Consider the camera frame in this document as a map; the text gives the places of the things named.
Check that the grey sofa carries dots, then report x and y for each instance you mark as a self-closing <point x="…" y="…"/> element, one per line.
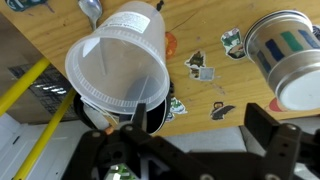
<point x="206" y="140"/>

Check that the brown figure sticker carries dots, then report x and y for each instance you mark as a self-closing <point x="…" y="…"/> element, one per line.
<point x="200" y="66"/>

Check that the translucent plastic cup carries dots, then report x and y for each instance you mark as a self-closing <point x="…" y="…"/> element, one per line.
<point x="120" y="66"/>

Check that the green white character sticker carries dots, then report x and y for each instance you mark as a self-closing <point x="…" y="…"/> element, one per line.
<point x="233" y="45"/>

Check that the orange sticker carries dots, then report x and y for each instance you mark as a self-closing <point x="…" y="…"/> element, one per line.
<point x="171" y="45"/>

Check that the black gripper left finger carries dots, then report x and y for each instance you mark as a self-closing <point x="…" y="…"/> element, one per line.
<point x="141" y="115"/>

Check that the metal spoon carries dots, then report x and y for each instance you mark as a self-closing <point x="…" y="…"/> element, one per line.
<point x="90" y="10"/>

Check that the wooden table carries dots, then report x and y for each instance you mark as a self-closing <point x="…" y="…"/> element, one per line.
<point x="206" y="20"/>

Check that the green white tree sticker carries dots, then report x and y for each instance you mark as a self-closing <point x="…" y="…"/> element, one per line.
<point x="177" y="106"/>

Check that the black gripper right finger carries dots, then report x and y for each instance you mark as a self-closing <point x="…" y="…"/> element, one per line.
<point x="260" y="126"/>

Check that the red round sticker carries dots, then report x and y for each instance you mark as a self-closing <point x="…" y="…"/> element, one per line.
<point x="275" y="106"/>

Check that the yellow post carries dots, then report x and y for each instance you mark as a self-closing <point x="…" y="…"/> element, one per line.
<point x="46" y="133"/>
<point x="23" y="83"/>

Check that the black figure sticker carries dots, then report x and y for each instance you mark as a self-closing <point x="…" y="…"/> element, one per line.
<point x="221" y="111"/>

